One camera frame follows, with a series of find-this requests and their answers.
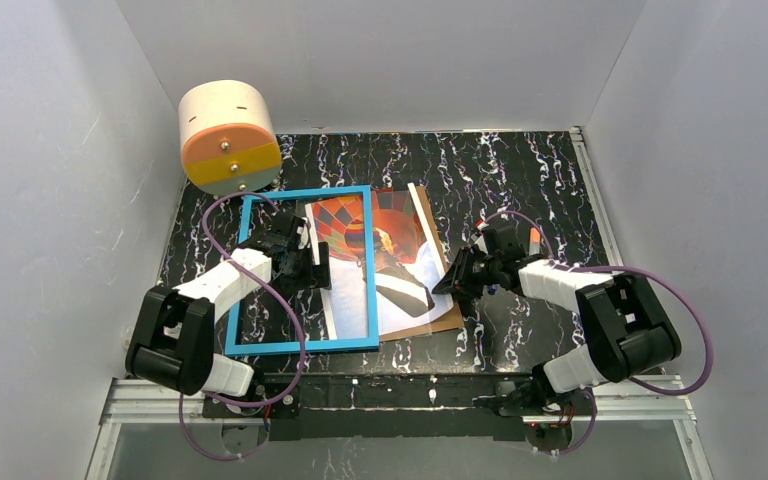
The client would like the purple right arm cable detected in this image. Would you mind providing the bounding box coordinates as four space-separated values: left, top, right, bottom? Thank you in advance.
483 210 715 457

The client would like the white orange-capped marker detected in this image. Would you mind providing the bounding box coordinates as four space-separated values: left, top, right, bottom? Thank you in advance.
529 227 542 255

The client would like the brown frame backing board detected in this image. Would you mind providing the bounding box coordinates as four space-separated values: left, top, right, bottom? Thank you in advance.
379 183 464 342

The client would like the hot air balloon photo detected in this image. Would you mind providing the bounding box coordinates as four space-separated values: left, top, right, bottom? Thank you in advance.
304 184 455 340

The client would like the blue wooden picture frame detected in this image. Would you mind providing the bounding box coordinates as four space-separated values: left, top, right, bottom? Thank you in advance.
224 185 379 357

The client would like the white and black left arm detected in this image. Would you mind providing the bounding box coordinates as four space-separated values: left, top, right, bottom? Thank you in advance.
125 213 331 398

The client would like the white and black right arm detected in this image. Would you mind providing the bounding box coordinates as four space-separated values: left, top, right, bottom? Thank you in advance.
433 227 682 400

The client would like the black front mounting rail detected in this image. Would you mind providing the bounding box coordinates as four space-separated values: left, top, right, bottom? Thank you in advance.
202 373 591 444

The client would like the white cylindrical drawer box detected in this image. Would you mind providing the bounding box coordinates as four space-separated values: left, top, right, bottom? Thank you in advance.
178 80 282 196

